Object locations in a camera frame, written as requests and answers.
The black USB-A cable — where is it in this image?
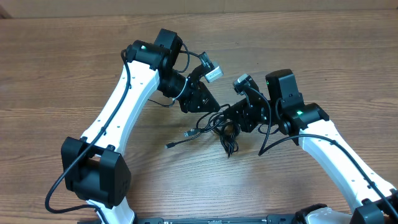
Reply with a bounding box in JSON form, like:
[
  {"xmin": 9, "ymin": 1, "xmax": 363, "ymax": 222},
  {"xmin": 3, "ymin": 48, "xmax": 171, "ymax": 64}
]
[{"xmin": 164, "ymin": 104, "xmax": 231, "ymax": 149}]

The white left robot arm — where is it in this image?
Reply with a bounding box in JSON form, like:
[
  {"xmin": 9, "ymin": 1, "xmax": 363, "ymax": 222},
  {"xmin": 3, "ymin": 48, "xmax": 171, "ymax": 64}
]
[{"xmin": 60, "ymin": 29, "xmax": 223, "ymax": 223}]

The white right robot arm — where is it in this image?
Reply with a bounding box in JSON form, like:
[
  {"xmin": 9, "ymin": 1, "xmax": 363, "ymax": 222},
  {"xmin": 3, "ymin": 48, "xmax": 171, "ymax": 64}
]
[{"xmin": 223, "ymin": 69, "xmax": 397, "ymax": 223}]

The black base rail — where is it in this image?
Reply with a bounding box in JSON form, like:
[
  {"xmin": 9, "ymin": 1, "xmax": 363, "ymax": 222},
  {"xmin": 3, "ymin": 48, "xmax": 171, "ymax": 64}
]
[{"xmin": 77, "ymin": 203, "xmax": 354, "ymax": 224}]

